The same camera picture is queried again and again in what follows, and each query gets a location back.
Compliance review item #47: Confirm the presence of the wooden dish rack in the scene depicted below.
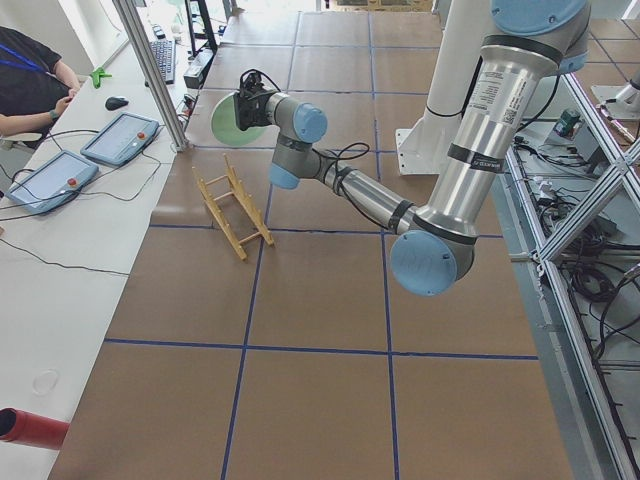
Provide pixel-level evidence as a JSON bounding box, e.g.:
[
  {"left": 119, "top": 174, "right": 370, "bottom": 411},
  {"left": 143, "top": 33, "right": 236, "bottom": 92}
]
[{"left": 191, "top": 154, "right": 275, "bottom": 261}]

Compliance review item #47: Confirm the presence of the near blue teach pendant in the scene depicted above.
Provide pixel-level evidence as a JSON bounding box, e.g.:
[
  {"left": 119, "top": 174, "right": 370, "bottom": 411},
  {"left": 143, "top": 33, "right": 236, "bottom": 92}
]
[{"left": 6, "top": 150, "right": 99, "bottom": 215}]

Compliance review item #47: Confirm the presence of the aluminium frame post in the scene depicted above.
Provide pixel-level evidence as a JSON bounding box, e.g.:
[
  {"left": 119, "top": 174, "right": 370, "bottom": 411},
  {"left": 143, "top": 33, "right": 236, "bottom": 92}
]
[{"left": 112, "top": 0, "right": 189, "bottom": 152}]

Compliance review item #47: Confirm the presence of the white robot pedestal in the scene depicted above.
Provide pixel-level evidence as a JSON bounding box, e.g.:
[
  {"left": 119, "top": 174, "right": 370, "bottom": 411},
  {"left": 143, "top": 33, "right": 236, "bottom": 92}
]
[{"left": 396, "top": 0, "right": 491, "bottom": 175}]

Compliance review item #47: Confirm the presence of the far blue teach pendant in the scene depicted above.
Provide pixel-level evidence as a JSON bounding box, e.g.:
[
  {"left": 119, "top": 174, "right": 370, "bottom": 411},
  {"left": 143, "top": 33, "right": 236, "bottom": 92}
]
[{"left": 80, "top": 112, "right": 159, "bottom": 167}]

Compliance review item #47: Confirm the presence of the red cylinder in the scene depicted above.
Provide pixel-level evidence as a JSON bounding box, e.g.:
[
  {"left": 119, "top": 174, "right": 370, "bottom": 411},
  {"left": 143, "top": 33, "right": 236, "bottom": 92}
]
[{"left": 1, "top": 408, "right": 69, "bottom": 450}]

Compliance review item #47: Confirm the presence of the green plastic clamp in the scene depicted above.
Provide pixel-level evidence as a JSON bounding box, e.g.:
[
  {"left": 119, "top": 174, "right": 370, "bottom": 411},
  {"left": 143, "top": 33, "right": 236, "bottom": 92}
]
[{"left": 90, "top": 66, "right": 112, "bottom": 89}]

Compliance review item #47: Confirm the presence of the black keyboard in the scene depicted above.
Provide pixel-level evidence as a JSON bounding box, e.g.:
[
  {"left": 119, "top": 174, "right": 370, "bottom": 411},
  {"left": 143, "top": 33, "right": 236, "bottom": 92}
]
[{"left": 149, "top": 39, "right": 176, "bottom": 84}]

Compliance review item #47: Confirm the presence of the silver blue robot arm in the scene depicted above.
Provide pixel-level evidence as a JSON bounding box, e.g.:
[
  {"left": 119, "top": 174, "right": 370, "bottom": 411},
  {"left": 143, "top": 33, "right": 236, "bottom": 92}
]
[{"left": 232, "top": 1, "right": 591, "bottom": 296}]

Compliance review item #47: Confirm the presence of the blue teach pendant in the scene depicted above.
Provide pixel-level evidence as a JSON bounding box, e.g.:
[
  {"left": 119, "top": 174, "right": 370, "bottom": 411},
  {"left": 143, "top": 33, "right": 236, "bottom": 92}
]
[
  {"left": 80, "top": 112, "right": 159, "bottom": 167},
  {"left": 6, "top": 150, "right": 99, "bottom": 215}
]

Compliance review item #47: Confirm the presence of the black computer mouse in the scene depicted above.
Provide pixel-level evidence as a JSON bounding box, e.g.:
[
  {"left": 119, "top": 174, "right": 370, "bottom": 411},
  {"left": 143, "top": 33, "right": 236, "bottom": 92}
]
[{"left": 104, "top": 96, "right": 129, "bottom": 111}]

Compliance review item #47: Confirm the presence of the light green ceramic plate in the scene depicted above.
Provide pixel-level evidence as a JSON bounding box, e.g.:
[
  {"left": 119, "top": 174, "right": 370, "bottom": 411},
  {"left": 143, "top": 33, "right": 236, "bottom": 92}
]
[{"left": 211, "top": 93, "right": 266, "bottom": 147}]

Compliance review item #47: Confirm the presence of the seated person in black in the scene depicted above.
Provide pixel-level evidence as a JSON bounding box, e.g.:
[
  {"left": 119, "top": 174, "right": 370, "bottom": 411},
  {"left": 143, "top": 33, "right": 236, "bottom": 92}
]
[{"left": 1, "top": 27, "right": 81, "bottom": 137}]

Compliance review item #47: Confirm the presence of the brown paper table cover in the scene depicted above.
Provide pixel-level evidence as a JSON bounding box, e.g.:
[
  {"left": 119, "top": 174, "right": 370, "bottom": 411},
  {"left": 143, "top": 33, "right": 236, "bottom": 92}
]
[{"left": 47, "top": 10, "right": 640, "bottom": 480}]

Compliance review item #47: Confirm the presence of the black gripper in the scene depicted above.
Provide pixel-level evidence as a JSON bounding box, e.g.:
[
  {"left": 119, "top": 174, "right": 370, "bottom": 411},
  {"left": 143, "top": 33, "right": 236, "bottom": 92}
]
[{"left": 233, "top": 69, "right": 276, "bottom": 131}]

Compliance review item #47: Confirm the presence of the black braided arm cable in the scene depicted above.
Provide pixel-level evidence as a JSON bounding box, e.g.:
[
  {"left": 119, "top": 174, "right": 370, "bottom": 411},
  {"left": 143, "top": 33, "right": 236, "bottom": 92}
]
[{"left": 249, "top": 69, "right": 416, "bottom": 231}]

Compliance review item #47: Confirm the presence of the aluminium side frame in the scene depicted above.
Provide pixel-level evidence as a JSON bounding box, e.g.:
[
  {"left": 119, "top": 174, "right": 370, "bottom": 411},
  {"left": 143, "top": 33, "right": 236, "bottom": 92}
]
[{"left": 506, "top": 74, "right": 639, "bottom": 479}]

